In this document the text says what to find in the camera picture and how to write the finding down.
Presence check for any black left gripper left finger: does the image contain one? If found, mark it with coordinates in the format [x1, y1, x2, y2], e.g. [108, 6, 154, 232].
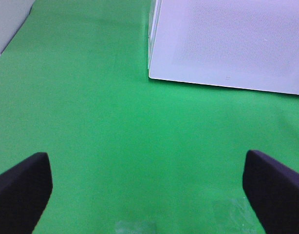
[0, 152, 53, 234]

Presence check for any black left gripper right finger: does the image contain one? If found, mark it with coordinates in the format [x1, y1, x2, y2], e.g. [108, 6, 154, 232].
[243, 150, 299, 234]

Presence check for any white partition panel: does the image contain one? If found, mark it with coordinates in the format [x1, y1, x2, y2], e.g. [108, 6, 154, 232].
[0, 0, 34, 56]

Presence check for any white microwave oven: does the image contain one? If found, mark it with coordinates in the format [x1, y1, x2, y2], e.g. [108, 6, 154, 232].
[148, 0, 162, 70]

